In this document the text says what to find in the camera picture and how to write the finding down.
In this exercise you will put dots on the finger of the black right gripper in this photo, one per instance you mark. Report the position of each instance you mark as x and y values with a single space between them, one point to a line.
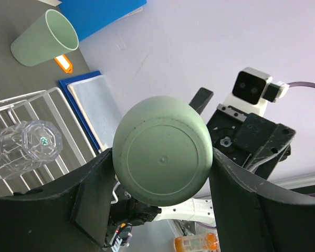
201 100

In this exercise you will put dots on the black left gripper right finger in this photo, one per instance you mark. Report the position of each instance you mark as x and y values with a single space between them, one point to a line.
253 214

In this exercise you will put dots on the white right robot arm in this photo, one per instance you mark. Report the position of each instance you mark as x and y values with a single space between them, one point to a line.
136 213

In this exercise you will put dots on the blue folder against wall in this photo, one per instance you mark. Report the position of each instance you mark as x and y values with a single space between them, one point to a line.
89 16

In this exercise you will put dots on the orange white tag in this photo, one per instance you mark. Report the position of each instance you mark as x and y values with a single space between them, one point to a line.
64 63

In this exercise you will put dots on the green plastic cup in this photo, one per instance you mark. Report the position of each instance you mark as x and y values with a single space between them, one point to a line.
50 36
162 151

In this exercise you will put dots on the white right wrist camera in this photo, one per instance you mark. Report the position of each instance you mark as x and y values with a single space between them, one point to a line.
253 90

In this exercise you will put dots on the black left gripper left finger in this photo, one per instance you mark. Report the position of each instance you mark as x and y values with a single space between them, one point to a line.
68 214

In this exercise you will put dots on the white wire dish rack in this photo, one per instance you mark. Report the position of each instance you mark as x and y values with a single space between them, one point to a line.
52 106

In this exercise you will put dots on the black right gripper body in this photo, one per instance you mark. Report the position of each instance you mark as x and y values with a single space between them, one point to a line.
249 140

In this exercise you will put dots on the clear glass rear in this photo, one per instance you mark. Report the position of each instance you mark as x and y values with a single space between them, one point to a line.
27 146

